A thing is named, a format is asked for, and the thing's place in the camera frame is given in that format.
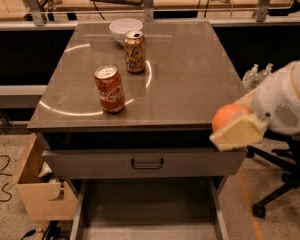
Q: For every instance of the cardboard box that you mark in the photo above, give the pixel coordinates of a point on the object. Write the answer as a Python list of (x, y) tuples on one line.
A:
[(44, 198)]

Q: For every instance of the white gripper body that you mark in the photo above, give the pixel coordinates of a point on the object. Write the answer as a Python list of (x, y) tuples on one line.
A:
[(279, 101)]

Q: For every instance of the grey top drawer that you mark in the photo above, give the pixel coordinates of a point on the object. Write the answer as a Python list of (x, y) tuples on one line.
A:
[(142, 163)]

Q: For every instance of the gold LaCroix can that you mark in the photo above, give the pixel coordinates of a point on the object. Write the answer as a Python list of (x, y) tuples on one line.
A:
[(134, 51)]

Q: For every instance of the red Coca-Cola can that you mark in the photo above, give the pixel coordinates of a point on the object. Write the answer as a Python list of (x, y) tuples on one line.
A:
[(110, 88)]

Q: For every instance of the clear pump bottle right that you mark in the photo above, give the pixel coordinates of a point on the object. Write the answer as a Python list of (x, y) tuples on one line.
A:
[(265, 72)]

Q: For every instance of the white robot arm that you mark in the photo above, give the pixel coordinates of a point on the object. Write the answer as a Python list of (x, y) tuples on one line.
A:
[(274, 105)]

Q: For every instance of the open grey middle drawer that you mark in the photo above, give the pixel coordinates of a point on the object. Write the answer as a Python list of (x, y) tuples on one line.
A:
[(149, 209)]

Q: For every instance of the clear pump bottle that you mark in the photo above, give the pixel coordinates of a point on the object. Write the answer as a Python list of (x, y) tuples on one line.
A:
[(249, 78), (265, 72)]

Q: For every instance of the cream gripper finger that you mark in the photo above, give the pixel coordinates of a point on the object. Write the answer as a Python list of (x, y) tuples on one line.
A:
[(243, 130), (246, 100)]

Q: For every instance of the grey drawer cabinet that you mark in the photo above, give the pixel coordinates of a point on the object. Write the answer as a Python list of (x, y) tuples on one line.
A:
[(188, 76)]

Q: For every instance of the metal railing frame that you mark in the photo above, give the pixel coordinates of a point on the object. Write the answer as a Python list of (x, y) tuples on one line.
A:
[(258, 10)]

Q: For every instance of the orange fruit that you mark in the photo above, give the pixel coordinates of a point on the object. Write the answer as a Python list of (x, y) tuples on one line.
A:
[(228, 113)]

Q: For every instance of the white bowl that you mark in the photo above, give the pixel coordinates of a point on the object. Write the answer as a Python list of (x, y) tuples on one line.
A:
[(119, 27)]

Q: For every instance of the clear pump bottle left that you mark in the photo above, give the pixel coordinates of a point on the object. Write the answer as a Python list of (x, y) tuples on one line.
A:
[(249, 78)]

